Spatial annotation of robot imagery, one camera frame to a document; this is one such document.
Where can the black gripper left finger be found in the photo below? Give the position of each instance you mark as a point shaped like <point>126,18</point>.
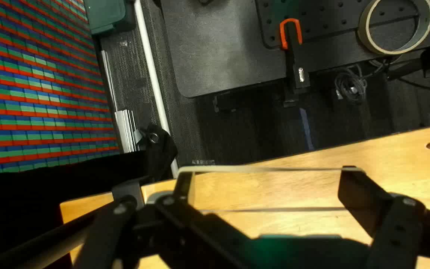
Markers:
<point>175,233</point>

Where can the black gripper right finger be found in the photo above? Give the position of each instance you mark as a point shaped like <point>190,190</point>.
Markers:
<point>399,224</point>

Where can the white ribbed plastic piece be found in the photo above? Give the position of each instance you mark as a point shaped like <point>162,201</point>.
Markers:
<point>127,130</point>

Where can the white long trim strip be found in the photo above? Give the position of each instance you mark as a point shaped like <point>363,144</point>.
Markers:
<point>150,65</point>

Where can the grey tape roll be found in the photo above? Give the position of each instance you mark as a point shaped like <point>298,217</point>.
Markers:
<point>374,42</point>

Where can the dark grey flat panel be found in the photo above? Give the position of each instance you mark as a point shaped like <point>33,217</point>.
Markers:
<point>220,45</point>

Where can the orange and black bar clamp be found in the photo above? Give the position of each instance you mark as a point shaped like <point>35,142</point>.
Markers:
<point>295,54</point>

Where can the red green blue striped mat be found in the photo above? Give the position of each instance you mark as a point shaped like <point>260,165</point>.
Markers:
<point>30,84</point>

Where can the black perforated pegboard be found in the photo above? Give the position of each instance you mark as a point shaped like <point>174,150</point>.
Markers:
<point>324,20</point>

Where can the dark green plastic bin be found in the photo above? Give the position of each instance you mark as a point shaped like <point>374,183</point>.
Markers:
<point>104,14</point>

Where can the black mount bracket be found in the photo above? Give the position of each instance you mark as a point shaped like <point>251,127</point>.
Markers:
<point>159,147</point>

